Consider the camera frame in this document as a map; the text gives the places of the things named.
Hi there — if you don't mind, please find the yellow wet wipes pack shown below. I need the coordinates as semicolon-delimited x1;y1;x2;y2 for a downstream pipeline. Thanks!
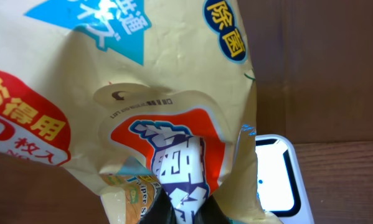
0;0;279;223

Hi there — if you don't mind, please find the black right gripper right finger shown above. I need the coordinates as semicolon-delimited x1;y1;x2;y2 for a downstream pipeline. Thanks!
194;195;230;224

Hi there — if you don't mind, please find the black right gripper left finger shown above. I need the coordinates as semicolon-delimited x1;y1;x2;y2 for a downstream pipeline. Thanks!
138;188;176;224

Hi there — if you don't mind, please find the white barcode scanner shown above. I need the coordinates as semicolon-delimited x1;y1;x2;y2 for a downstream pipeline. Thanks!
255;134;314;224

